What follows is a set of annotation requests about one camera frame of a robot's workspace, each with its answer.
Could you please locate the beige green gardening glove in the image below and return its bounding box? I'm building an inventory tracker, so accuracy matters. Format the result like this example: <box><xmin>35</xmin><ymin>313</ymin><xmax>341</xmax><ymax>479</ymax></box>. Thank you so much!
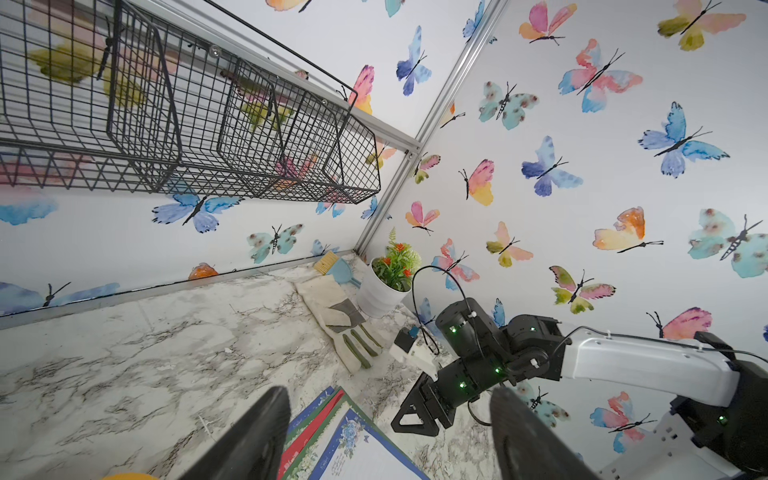
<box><xmin>295</xmin><ymin>276</ymin><xmax>385</xmax><ymax>374</ymax></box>

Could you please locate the black wire wall basket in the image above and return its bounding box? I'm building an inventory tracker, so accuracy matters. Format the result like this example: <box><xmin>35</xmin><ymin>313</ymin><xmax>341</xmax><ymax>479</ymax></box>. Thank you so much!
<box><xmin>1</xmin><ymin>1</ymin><xmax>381</xmax><ymax>204</ymax></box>

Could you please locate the red stationery paper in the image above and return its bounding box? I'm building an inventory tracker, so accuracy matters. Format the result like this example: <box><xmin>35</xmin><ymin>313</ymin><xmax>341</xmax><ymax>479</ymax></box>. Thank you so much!
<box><xmin>277</xmin><ymin>387</ymin><xmax>346</xmax><ymax>479</ymax></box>

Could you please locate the yellow plastic storage tray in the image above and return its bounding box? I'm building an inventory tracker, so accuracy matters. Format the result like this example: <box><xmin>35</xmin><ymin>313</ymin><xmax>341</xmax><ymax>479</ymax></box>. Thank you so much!
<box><xmin>102</xmin><ymin>472</ymin><xmax>158</xmax><ymax>480</ymax></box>

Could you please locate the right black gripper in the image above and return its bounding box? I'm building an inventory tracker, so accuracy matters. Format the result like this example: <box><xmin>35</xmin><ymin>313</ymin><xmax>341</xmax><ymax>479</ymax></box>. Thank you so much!
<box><xmin>391</xmin><ymin>298</ymin><xmax>565</xmax><ymax>437</ymax></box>

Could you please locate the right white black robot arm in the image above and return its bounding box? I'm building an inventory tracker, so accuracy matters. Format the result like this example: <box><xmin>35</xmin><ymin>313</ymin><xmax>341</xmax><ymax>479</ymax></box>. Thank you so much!
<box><xmin>391</xmin><ymin>298</ymin><xmax>767</xmax><ymax>479</ymax></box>

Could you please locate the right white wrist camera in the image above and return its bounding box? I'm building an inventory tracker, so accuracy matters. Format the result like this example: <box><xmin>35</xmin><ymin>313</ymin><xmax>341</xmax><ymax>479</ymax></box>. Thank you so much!
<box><xmin>389</xmin><ymin>327</ymin><xmax>439</xmax><ymax>380</ymax></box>

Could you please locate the small wooden hand brush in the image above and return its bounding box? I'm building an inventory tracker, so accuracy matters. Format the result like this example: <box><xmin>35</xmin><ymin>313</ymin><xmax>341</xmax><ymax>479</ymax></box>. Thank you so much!
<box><xmin>314</xmin><ymin>251</ymin><xmax>361</xmax><ymax>288</ymax></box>

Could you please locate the white potted flower plant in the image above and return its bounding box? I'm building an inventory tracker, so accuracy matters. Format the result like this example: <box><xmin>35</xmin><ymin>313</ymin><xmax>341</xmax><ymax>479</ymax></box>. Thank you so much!
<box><xmin>357</xmin><ymin>228</ymin><xmax>422</xmax><ymax>318</ymax></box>

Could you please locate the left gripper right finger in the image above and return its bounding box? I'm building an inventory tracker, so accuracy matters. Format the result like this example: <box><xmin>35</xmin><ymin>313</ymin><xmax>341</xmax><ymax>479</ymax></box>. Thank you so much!
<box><xmin>490</xmin><ymin>388</ymin><xmax>584</xmax><ymax>479</ymax></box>

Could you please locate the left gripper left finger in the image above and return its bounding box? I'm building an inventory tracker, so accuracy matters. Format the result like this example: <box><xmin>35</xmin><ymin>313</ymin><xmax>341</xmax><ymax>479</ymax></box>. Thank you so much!
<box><xmin>180</xmin><ymin>386</ymin><xmax>291</xmax><ymax>480</ymax></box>

